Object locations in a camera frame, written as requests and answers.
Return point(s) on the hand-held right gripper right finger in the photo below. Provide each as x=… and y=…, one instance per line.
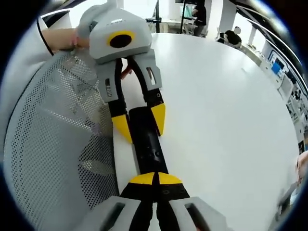
x=175, y=199

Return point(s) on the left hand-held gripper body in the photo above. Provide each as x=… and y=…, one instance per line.
x=134, y=29

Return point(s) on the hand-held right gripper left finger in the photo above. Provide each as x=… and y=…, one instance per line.
x=134, y=197

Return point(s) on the black remote control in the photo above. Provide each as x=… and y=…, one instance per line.
x=146, y=144

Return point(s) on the black tripod stand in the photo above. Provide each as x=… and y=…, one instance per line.
x=157, y=16

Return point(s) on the grey mesh office chair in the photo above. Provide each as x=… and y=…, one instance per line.
x=48, y=144

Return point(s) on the person's white shirt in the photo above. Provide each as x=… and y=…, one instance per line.
x=24, y=55

